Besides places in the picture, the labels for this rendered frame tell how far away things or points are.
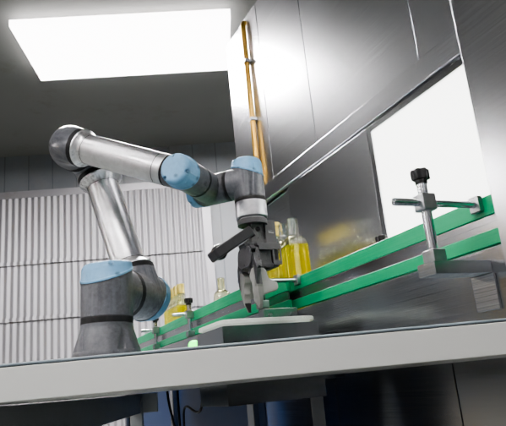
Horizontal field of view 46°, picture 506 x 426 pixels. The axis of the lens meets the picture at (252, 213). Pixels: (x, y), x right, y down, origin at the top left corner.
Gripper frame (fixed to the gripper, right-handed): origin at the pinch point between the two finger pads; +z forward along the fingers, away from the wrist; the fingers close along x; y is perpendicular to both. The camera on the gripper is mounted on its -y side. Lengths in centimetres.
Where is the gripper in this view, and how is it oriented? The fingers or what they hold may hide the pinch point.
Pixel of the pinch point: (251, 305)
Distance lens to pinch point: 136.9
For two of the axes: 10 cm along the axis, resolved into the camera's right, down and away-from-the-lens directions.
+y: 9.0, 0.4, 4.3
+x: -4.2, 2.8, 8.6
